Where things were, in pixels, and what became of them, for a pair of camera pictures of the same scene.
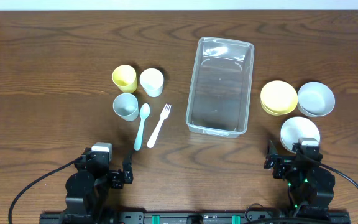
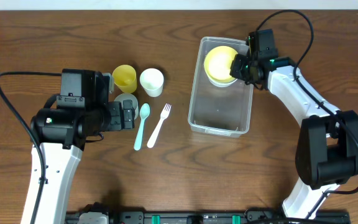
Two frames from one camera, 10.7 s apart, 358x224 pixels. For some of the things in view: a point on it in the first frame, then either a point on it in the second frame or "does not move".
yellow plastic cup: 124,77 does not move
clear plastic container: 220,87 does not move
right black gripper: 278,166 → 245,70
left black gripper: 117,178 → 115,116
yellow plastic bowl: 278,98 → 217,63
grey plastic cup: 126,106 does not move
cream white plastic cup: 152,81 does not move
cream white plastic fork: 164,115 does not move
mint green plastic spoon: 144,112 does not move
